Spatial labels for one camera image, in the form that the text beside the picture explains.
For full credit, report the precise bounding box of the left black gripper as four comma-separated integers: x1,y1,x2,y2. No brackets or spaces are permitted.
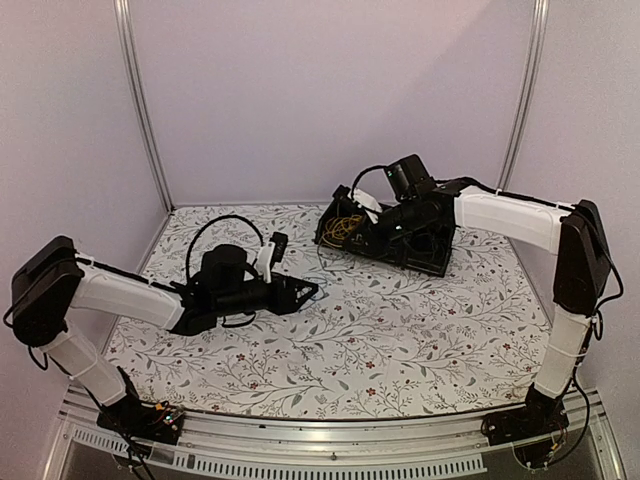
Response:
215,273,318,319

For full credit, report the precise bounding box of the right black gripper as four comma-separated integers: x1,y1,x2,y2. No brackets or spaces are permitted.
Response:
343,197,425,257

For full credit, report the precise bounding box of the yellow cable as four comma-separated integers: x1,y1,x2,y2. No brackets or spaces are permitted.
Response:
322,214,366,249

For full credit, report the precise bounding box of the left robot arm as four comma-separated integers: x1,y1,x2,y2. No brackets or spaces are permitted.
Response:
2,232,319,434

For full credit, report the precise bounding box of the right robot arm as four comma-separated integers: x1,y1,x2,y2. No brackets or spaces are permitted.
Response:
347,155,625,436

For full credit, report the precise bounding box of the black three-compartment bin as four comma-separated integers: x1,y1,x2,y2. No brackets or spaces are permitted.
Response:
314,195,455,277

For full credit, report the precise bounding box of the floral tablecloth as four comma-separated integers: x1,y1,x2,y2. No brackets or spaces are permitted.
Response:
106,205,550,419

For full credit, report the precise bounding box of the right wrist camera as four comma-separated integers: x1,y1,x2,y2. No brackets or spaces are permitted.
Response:
333,185,383,224

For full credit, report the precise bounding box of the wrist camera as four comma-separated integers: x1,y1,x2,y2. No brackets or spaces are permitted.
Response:
333,185,383,224
254,232,288,284

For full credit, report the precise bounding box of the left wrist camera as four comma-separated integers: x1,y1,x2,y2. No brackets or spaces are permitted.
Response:
254,232,288,284

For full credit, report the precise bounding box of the right aluminium frame post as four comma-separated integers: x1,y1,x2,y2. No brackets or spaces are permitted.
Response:
497,0,549,190

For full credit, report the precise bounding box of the aluminium frame post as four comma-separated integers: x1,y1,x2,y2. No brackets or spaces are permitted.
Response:
497,0,549,190
113,0,175,214

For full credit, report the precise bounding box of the aluminium front rail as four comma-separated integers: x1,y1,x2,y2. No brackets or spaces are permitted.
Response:
43,387,629,479

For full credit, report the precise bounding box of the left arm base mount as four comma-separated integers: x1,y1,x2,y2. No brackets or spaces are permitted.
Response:
97,397,185,445

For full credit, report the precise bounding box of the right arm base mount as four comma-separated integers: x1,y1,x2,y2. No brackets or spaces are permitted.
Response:
480,404,569,470

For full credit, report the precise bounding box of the left aluminium frame post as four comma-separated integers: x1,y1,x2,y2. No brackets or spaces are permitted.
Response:
113,0,175,214

